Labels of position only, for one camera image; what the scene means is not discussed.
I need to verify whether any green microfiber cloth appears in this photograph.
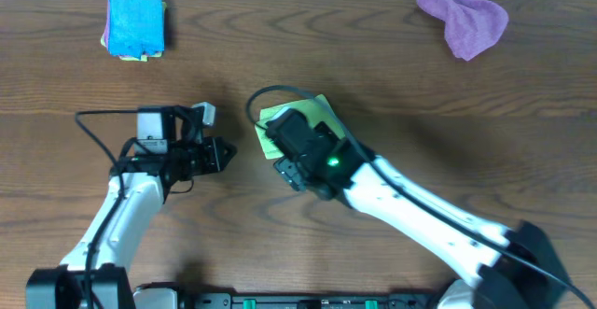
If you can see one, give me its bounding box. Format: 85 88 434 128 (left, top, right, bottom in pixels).
255 94 345 160

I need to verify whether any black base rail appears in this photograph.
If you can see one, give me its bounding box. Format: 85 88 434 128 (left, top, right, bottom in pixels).
132 282 449 309

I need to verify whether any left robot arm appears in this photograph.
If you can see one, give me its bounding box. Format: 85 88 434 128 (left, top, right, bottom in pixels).
25 102 236 308

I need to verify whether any folded yellow-green cloth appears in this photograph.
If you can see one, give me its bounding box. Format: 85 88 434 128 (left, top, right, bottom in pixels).
100 1 168 63

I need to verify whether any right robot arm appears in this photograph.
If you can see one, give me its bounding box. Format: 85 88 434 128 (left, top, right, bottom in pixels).
266 113 573 308

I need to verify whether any purple microfiber cloth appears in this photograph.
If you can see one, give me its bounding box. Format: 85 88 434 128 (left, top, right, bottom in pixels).
416 0 509 62

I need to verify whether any folded purple cloth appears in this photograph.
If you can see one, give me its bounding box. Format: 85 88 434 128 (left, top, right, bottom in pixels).
101 7 111 49

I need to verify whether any folded blue cloth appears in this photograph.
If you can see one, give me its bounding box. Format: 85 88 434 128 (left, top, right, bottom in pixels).
107 0 165 58

